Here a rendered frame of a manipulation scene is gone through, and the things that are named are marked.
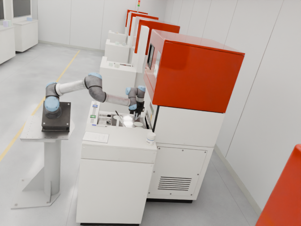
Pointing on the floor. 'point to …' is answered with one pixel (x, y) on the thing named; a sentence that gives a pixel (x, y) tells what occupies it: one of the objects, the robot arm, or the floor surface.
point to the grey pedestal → (41, 181)
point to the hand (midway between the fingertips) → (135, 119)
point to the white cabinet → (112, 192)
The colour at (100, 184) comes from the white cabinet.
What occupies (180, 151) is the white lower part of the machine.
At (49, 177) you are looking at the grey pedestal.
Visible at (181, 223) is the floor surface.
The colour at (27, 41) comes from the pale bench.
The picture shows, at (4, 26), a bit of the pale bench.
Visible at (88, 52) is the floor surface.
